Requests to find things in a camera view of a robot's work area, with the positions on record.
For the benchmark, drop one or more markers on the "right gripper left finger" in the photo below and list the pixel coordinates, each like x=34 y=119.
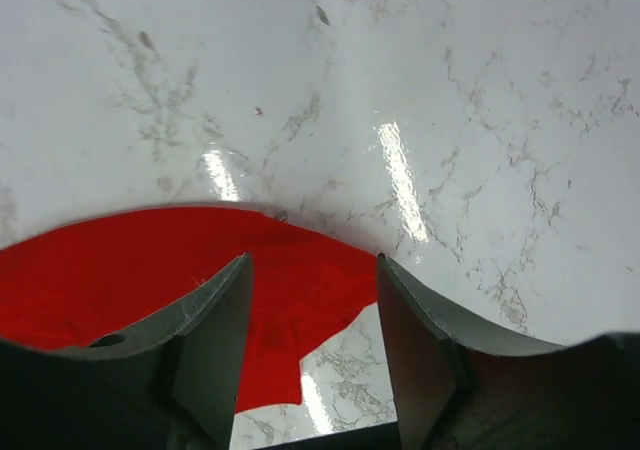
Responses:
x=168 y=381

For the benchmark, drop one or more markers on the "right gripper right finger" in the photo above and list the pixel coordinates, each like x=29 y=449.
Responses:
x=460 y=381

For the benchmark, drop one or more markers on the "red t shirt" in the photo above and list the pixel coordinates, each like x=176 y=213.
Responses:
x=75 y=284

